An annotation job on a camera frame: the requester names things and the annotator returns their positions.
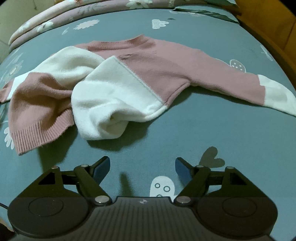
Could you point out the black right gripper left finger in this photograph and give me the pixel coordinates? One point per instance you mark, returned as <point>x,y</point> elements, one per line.
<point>59,201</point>

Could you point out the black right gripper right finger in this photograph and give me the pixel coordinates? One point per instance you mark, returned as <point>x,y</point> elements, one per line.
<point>225,202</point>

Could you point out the pink and white knit sweater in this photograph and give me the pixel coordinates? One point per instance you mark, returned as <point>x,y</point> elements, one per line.
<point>101,86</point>

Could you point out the blue floral bed sheet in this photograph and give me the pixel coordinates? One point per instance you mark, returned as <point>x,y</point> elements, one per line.
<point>259,142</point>

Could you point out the wooden headboard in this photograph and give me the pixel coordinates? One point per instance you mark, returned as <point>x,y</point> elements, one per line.
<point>273,21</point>

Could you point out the blue lower pillow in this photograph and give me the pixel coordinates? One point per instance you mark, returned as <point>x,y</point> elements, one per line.
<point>206,10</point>

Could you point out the blue pillow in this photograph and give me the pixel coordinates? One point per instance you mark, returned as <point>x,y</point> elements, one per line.
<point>206,10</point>
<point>222,2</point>

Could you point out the pink floral folded quilt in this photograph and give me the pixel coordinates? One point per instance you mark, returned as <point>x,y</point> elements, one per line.
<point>53,11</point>

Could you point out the blue upper pillow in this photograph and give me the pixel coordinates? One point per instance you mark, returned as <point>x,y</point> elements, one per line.
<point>222,2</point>

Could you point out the mauve floral folded quilt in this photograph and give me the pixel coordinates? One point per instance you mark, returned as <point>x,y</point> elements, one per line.
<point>100,7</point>

